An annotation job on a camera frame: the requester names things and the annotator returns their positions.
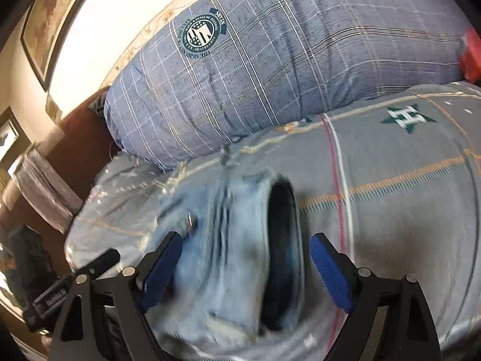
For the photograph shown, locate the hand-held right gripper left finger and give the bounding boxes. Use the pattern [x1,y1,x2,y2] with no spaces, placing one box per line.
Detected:
[47,231,184,361]

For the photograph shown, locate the brown headboard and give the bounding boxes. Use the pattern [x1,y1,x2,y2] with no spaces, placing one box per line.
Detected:
[0,86,113,275]

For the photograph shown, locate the grey hanging cloth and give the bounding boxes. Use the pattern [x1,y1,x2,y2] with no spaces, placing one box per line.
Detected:
[13,148,84,234]

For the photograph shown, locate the grey patterned bed sheet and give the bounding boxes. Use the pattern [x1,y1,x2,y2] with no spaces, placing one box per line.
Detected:
[64,83,481,361]

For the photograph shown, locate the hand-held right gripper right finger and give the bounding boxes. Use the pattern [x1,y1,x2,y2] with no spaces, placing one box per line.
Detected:
[309,232,443,361]

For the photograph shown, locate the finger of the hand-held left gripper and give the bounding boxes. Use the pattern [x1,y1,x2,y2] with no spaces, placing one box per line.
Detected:
[73,248,121,278]

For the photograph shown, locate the dark clothing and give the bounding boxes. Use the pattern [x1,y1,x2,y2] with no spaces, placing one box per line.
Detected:
[5,224,54,306]

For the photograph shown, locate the red plastic bag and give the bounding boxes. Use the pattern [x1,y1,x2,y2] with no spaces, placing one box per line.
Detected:
[458,26,481,83]

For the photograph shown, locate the dark cloth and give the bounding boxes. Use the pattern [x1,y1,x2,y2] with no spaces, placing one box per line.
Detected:
[88,92,112,122]

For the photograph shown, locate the light blue denim pants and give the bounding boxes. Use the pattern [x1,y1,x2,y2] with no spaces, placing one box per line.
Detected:
[145,171,306,347]

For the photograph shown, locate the blue plaid pillow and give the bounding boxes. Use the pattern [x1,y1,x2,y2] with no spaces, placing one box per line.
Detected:
[103,0,475,172]

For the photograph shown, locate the large framed wall picture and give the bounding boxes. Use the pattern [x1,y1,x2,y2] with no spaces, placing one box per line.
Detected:
[20,0,96,91]

